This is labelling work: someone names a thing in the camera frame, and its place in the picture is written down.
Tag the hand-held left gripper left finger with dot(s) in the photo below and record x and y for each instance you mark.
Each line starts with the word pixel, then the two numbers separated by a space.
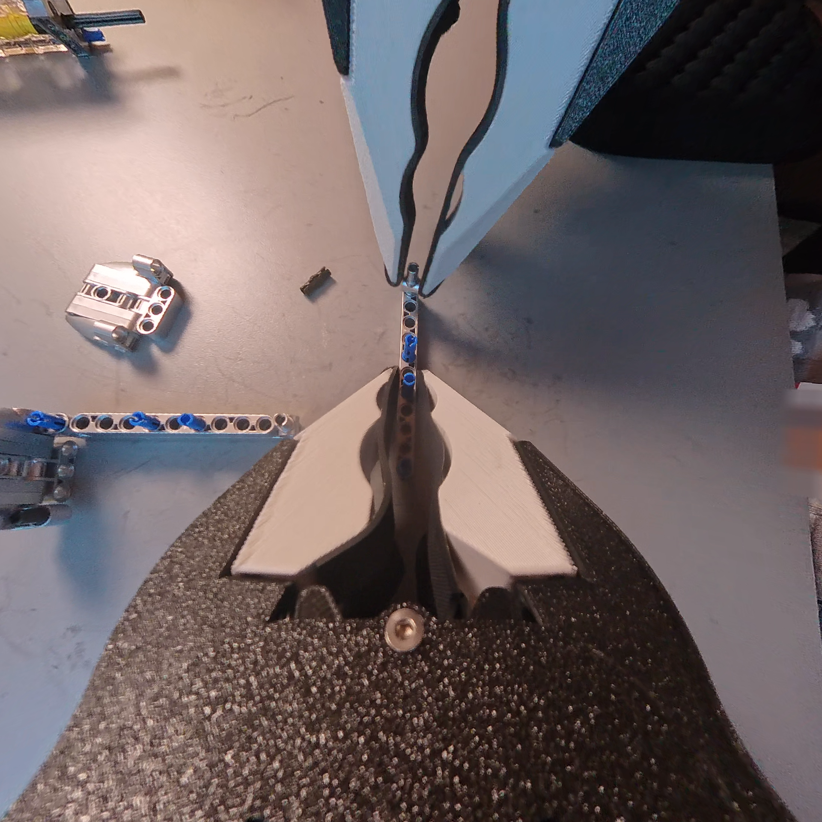
pixel 308 501

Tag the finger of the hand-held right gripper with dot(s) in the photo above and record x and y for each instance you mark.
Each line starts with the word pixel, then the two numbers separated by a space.
pixel 539 83
pixel 379 96

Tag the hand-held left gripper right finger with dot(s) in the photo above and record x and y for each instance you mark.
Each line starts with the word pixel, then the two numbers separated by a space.
pixel 501 507

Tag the small grey connector pin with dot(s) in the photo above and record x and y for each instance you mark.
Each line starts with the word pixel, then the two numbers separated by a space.
pixel 411 279

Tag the grey holed beam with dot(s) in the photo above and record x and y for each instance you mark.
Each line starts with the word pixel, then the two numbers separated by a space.
pixel 409 314

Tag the grey desk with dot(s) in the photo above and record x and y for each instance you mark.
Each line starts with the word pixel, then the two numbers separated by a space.
pixel 610 353

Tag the long grey beam panel assembly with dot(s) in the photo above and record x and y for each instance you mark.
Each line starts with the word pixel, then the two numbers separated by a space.
pixel 225 424

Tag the small black toy pin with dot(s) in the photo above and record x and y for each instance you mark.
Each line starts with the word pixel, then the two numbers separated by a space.
pixel 318 280

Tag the silver curved toy panel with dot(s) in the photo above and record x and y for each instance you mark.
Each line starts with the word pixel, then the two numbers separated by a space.
pixel 119 302

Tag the yellowish printed booklet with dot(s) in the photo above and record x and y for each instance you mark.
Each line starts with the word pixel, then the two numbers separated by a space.
pixel 19 35

